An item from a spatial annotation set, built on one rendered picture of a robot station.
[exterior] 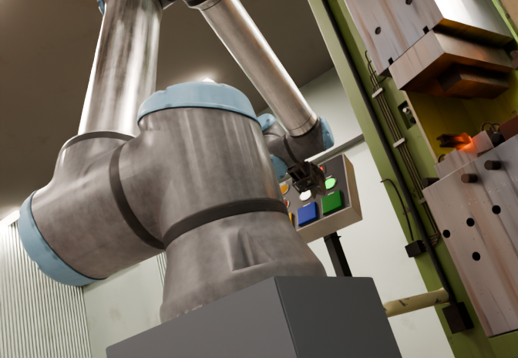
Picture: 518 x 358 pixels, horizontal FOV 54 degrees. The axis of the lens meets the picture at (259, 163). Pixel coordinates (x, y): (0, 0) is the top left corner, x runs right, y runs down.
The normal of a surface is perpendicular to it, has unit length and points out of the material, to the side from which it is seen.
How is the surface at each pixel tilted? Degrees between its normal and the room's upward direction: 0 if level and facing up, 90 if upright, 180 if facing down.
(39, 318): 90
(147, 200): 122
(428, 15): 90
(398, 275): 90
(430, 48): 90
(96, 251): 143
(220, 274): 70
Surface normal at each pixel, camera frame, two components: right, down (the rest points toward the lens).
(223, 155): 0.19, -0.44
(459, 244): -0.81, 0.00
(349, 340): 0.79, -0.43
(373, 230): -0.56, -0.18
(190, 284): -0.58, -0.50
